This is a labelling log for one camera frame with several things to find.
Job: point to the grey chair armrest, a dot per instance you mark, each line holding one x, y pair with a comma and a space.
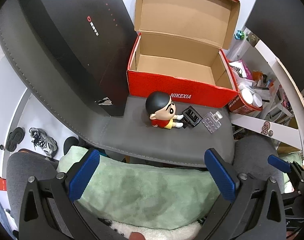
254, 150
22, 165

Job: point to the pile of small colourful packets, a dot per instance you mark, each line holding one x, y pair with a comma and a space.
264, 82

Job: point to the small framed card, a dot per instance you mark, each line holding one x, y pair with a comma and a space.
252, 39

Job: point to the black slipper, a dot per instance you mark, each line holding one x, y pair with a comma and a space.
14, 138

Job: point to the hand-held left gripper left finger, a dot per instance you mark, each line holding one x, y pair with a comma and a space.
84, 175

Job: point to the white shelf frame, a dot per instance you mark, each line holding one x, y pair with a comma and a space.
252, 126

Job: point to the cartoon sticker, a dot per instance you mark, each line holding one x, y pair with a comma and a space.
265, 128

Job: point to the red round tin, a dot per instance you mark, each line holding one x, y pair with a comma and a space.
238, 106

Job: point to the white fuzzy spotted blanket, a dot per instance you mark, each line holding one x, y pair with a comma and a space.
154, 233

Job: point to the small black plastic holder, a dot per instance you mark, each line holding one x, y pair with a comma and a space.
192, 116

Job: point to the white round lids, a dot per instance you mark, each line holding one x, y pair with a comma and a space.
250, 97

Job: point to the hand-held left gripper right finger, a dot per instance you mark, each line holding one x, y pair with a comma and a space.
220, 175

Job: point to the cartoon boy figurine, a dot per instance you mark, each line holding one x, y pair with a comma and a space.
158, 102

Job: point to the black shoe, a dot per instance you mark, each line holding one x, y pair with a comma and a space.
70, 145

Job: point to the green fleece blanket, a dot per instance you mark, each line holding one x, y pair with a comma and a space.
142, 192

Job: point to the black monitor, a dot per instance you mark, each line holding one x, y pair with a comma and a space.
279, 12

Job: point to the large black cardboard box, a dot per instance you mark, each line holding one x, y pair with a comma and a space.
74, 42

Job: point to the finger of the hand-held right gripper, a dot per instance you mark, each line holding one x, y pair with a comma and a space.
279, 163

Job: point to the grey leather desk mat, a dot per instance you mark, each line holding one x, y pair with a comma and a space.
154, 145

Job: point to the red cardboard shoebox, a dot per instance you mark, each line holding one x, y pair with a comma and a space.
182, 90

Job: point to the grey and white sneaker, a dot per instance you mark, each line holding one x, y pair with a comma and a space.
43, 141

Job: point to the small green blue toy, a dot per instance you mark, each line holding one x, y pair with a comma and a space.
239, 35

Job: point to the pink packet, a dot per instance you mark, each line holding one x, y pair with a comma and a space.
240, 67

